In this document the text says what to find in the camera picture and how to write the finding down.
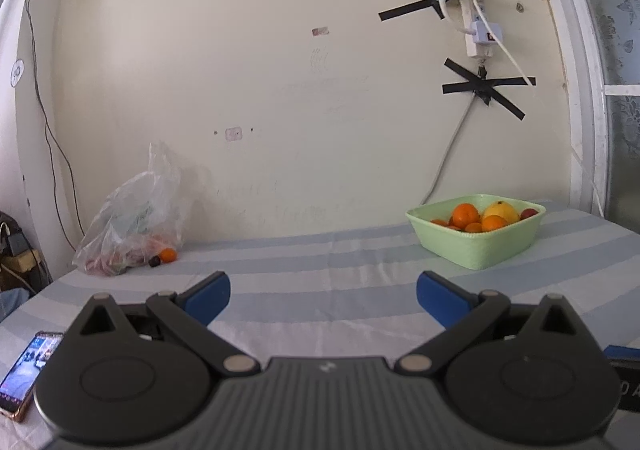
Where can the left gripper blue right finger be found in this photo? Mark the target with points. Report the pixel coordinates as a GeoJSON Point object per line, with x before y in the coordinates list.
{"type": "Point", "coordinates": [445, 301]}

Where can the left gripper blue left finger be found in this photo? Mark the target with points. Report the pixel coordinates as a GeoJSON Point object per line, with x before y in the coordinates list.
{"type": "Point", "coordinates": [205, 301]}

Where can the small orange near bag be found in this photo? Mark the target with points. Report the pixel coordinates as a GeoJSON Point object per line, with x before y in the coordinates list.
{"type": "Point", "coordinates": [167, 255]}

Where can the light green plastic basket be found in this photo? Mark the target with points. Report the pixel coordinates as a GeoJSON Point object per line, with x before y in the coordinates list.
{"type": "Point", "coordinates": [474, 250]}

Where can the clear plastic bag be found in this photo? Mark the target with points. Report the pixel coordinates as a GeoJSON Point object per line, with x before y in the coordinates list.
{"type": "Point", "coordinates": [147, 213]}

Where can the yellow apple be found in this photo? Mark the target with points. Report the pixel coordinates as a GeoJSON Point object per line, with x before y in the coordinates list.
{"type": "Point", "coordinates": [504, 210]}

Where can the red tomato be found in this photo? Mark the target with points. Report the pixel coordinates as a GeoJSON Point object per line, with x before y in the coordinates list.
{"type": "Point", "coordinates": [528, 213]}

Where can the smartphone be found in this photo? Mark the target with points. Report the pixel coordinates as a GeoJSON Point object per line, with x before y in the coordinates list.
{"type": "Point", "coordinates": [18, 385]}

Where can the white power strip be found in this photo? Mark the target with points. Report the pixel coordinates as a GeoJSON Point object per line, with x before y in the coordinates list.
{"type": "Point", "coordinates": [491, 35]}

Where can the white window frame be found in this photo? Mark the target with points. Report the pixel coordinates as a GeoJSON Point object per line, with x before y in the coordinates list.
{"type": "Point", "coordinates": [587, 92]}

